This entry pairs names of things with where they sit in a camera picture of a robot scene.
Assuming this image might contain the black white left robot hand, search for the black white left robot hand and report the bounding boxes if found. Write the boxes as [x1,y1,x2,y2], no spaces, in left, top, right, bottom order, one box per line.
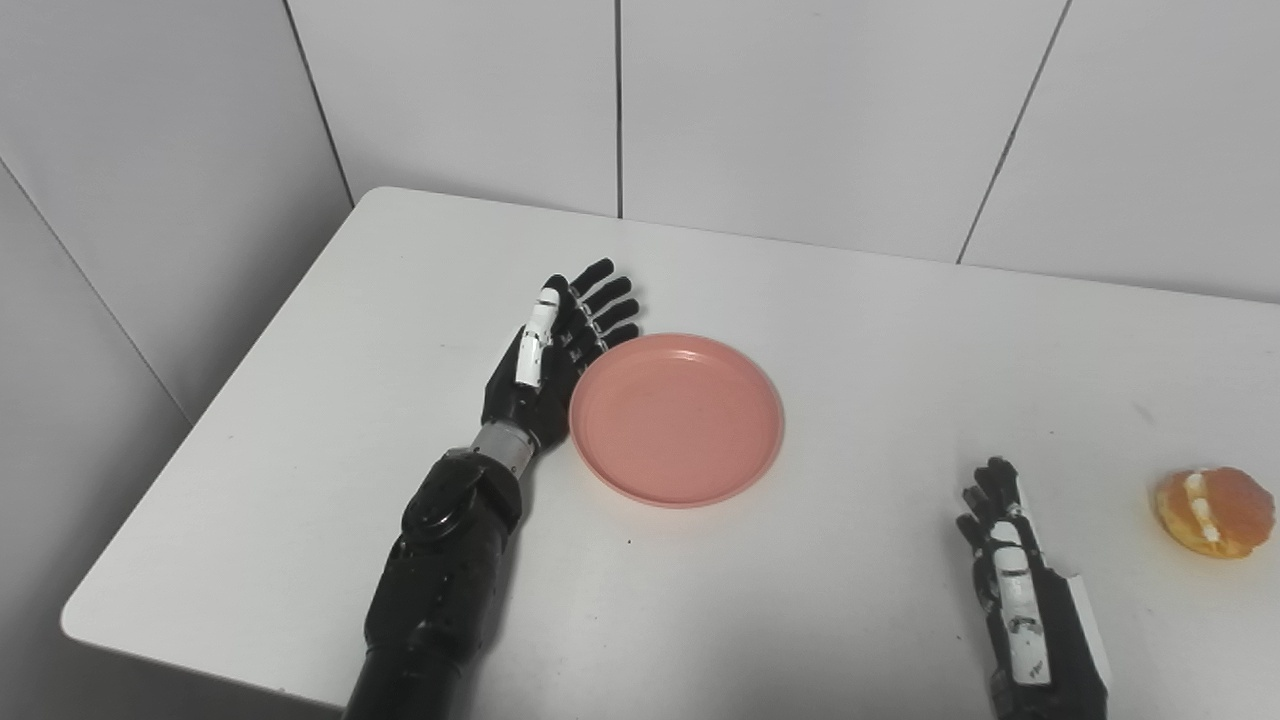
[481,258,641,451]

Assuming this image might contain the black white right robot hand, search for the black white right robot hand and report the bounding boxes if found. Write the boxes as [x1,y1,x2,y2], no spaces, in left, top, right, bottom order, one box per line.
[955,457,1111,720]

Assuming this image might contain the pink round plate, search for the pink round plate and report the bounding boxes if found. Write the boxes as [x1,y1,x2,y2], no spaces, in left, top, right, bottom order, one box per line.
[568,333,785,509]

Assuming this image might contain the orange cream puff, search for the orange cream puff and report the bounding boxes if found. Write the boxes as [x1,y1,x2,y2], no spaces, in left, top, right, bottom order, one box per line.
[1153,467,1277,559]

